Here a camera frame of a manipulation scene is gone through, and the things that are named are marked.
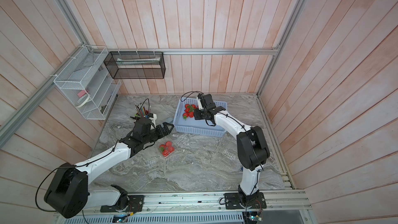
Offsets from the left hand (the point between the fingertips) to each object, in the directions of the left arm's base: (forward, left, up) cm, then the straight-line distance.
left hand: (169, 130), depth 85 cm
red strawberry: (-6, +5, -9) cm, 12 cm away
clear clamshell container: (-8, -35, -13) cm, 38 cm away
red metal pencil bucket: (+12, +19, +1) cm, 23 cm away
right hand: (+14, -15, -1) cm, 20 cm away
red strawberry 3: (-8, +3, -11) cm, 14 cm away
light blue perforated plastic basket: (+13, -7, -12) cm, 19 cm away
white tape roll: (+11, +47, +13) cm, 50 cm away
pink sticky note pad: (+14, +47, +15) cm, 52 cm away
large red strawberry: (+20, -11, -11) cm, 26 cm away
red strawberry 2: (-6, 0, -10) cm, 12 cm away
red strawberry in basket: (+18, -7, -10) cm, 22 cm away
